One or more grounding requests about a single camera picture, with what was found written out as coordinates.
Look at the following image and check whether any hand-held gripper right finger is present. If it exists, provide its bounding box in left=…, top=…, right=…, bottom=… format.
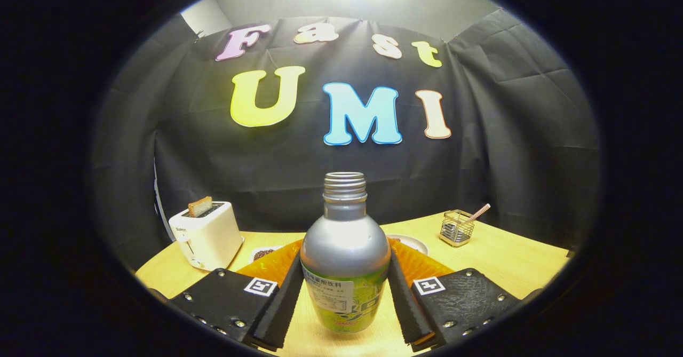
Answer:
left=388, top=238, right=526, bottom=352

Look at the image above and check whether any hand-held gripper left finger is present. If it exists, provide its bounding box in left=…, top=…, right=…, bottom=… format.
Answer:
left=151, top=240, right=305, bottom=352

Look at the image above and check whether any silver bottle with green label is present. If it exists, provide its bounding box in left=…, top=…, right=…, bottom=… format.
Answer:
left=300, top=172, right=392, bottom=334

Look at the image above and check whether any white divided dish with beans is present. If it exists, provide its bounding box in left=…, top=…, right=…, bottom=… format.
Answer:
left=250, top=246, right=283, bottom=264

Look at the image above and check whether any white round plate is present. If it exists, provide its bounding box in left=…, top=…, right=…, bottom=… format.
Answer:
left=387, top=233, right=429, bottom=256

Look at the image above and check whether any white toaster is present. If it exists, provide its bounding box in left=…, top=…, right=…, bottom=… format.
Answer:
left=169, top=201, right=245, bottom=271

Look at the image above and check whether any wooden table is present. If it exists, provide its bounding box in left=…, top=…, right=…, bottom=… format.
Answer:
left=135, top=211, right=570, bottom=357

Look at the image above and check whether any striped paper straw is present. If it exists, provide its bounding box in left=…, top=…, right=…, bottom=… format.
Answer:
left=463, top=203, right=491, bottom=224

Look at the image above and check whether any toast slice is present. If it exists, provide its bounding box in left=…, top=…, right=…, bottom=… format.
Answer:
left=187, top=196, right=213, bottom=218

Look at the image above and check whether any gold wire holder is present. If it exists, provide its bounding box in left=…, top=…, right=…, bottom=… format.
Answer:
left=440, top=210, right=475, bottom=248

